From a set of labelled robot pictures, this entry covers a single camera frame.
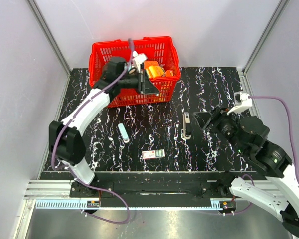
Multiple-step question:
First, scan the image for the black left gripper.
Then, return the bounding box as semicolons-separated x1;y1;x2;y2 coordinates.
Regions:
119;70;160;95

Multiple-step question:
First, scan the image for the aluminium ruler rail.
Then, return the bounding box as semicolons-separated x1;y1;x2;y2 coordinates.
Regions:
35;195;223;211

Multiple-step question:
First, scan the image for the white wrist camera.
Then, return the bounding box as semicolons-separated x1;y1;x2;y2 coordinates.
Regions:
127;51;147;74
227;91;253;115

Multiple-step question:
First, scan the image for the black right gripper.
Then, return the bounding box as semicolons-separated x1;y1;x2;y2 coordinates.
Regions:
191;104;248;154

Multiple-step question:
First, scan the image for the red white staple box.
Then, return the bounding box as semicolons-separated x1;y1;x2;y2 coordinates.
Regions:
142;149;165;160

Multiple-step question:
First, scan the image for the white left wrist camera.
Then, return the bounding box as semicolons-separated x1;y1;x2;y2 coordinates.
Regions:
127;51;147;74

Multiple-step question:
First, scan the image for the orange blue cylinder can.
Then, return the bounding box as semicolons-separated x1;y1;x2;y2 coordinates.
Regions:
144;60;159;69

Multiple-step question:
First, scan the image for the red plastic shopping basket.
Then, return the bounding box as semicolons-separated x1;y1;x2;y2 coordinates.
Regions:
88;36;181;107

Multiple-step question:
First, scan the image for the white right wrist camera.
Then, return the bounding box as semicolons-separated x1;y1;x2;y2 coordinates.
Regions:
227;91;253;115

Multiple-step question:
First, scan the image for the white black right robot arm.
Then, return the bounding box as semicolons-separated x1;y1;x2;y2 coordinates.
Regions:
193;106;299;238

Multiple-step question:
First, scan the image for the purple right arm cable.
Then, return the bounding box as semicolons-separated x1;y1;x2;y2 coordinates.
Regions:
249;95;299;197

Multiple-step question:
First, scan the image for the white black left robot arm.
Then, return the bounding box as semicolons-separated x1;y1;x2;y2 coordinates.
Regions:
49;54;160;197

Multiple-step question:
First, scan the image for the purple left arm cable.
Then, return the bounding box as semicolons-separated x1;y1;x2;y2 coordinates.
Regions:
51;38;135;172

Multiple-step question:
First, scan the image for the yellow green striped box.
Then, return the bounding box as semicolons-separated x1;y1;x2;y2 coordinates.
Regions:
145;65;165;79

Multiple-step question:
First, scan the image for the orange snack packet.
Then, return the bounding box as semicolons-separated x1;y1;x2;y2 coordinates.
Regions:
162;70;174;77

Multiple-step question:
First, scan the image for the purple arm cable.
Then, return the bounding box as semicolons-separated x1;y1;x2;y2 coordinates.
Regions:
51;38;135;172
249;95;299;197

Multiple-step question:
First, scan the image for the white silver staple remover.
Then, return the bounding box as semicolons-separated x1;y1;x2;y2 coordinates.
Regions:
118;123;130;143

